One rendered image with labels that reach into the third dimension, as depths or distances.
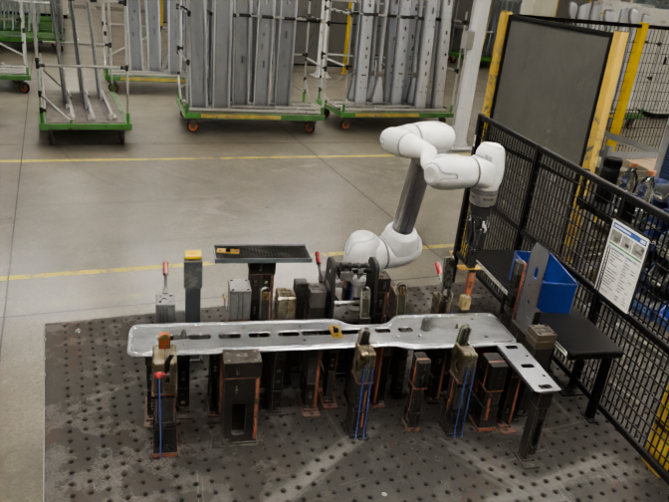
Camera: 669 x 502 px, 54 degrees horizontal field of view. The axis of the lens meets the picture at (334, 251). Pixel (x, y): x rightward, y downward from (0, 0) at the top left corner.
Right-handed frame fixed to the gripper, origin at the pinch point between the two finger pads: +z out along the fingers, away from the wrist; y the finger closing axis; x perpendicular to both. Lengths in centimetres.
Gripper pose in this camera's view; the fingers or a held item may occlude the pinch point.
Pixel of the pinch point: (471, 257)
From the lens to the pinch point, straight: 238.7
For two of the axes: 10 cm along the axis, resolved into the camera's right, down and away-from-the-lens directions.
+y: 2.3, 4.1, -8.8
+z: -0.9, 9.1, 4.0
